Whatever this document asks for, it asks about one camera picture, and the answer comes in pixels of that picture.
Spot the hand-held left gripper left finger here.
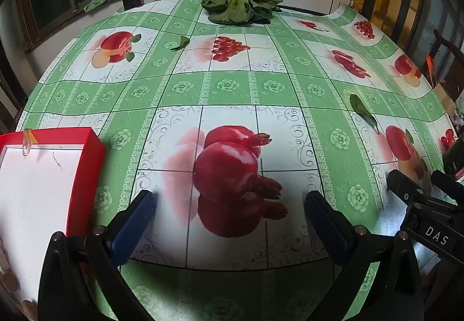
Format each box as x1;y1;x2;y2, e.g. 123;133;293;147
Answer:
38;190;156;321

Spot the green bok choy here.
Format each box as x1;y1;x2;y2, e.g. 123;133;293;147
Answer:
201;0;284;25

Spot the green rag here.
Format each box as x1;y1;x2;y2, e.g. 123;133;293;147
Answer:
83;0;109;12

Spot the red shallow cardboard box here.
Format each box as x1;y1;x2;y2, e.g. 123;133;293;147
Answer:
0;127;106;307

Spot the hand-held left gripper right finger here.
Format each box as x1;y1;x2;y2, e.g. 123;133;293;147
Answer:
305;191;425;321

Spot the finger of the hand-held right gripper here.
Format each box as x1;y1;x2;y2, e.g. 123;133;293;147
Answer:
387;169;434;204
431;169;464;204

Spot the small green leaf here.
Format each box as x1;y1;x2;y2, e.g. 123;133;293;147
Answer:
170;36;191;52

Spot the long green leaf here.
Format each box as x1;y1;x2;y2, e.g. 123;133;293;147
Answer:
350;94;379;134

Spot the dark wooden chair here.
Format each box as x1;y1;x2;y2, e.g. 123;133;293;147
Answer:
424;29;464;90

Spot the black box with red label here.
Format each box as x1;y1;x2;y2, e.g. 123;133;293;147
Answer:
443;142;464;180

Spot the green printed tablecloth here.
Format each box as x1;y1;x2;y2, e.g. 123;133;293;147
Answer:
16;0;457;321

